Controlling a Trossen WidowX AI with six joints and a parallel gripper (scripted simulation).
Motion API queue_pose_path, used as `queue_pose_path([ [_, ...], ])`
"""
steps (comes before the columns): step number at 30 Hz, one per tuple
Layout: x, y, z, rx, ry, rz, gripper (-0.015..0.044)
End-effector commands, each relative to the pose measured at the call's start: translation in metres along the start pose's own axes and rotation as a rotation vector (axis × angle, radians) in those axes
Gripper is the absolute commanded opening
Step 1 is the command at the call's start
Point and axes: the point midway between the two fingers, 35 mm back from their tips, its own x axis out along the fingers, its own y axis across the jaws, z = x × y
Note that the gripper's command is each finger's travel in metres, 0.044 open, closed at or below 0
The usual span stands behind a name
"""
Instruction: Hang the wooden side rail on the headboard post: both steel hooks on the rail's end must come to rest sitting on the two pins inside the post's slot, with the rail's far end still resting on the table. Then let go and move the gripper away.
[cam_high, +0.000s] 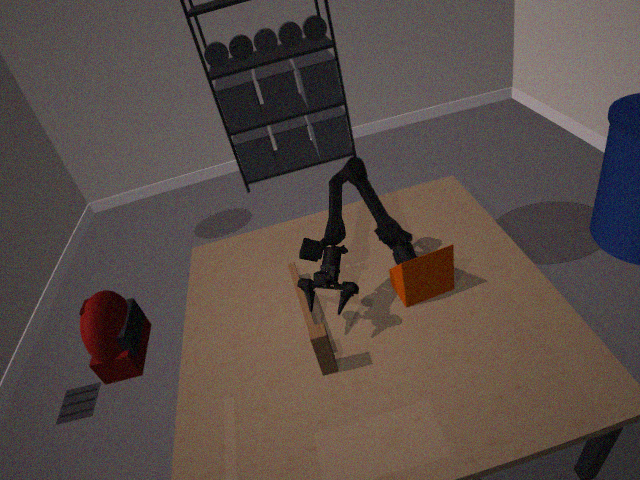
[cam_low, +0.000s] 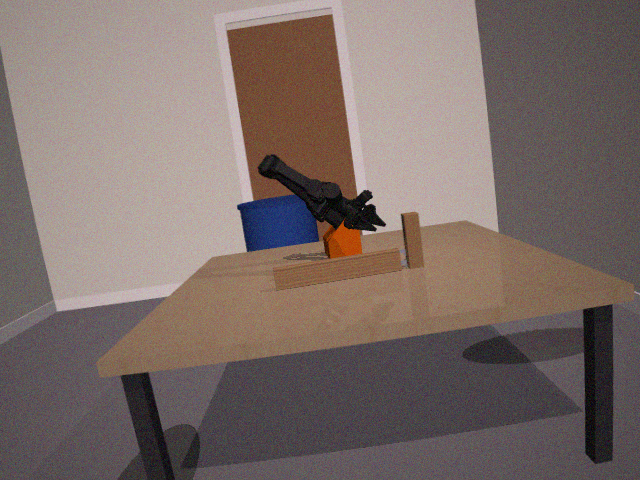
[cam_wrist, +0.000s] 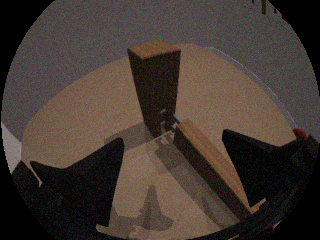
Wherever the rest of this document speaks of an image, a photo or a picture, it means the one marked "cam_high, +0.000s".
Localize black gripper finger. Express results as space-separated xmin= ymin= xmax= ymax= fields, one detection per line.
xmin=301 ymin=288 xmax=315 ymax=312
xmin=338 ymin=291 xmax=354 ymax=315

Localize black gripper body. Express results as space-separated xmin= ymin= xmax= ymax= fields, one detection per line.
xmin=297 ymin=262 xmax=359 ymax=294

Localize dark brown wooden post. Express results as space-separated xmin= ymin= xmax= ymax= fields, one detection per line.
xmin=307 ymin=323 xmax=338 ymax=376

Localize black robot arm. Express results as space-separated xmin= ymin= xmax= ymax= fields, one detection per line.
xmin=299 ymin=157 xmax=417 ymax=285

